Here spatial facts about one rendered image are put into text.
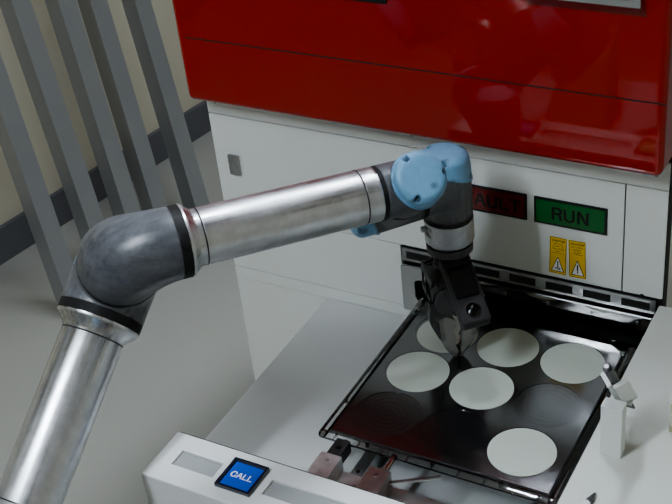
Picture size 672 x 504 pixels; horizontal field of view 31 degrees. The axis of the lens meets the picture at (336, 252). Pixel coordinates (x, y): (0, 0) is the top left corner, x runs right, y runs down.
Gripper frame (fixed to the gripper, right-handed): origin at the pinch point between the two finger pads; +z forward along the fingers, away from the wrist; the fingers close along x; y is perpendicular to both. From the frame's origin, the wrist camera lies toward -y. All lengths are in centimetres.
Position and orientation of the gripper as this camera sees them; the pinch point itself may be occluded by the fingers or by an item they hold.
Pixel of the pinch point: (459, 352)
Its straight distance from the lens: 195.2
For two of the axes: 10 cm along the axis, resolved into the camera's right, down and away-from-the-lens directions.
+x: -9.7, 2.0, -1.3
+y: -2.1, -5.3, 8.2
